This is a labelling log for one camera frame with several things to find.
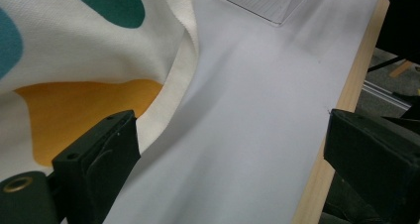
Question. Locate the aluminium rail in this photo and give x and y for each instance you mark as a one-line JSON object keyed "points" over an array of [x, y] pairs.
{"points": [[383, 95]]}

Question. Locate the black stand leg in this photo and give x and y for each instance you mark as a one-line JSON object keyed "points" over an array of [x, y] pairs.
{"points": [[386, 63]]}

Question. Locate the white canvas bag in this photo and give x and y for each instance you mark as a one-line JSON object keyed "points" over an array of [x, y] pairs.
{"points": [[82, 52]]}

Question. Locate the light wooden bar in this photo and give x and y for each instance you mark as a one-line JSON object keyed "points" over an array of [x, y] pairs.
{"points": [[401, 68]]}

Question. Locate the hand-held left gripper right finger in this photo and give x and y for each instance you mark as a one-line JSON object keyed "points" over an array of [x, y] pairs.
{"points": [[376, 158]]}

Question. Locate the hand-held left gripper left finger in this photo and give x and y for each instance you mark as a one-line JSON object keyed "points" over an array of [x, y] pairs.
{"points": [[95, 164]]}

